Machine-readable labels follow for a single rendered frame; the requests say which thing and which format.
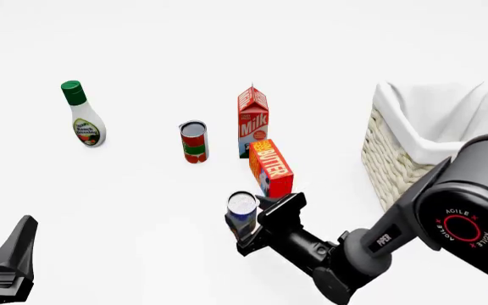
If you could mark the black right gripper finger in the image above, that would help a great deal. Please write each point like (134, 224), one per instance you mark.
(267, 202)
(231, 226)

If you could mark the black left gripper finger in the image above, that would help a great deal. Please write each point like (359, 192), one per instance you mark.
(17, 248)

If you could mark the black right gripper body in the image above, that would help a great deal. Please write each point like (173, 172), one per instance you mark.
(280, 216)

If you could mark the blue alphabet soup can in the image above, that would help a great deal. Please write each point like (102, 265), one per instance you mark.
(241, 206)

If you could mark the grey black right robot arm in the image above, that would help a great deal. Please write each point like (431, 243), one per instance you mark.
(460, 197)

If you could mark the woven cream basket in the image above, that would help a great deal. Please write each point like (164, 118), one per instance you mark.
(386, 159)

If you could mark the white cloth basket liner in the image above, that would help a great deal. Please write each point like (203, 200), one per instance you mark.
(430, 114)

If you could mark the orange butter box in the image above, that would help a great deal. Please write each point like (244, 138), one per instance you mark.
(271, 168)

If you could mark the red milk carton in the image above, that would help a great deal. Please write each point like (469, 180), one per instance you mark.
(252, 124)

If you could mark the red tomato sauce can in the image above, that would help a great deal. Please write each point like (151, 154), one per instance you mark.
(194, 143)

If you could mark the white ranch dressing bottle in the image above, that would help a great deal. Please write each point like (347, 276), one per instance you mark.
(84, 111)

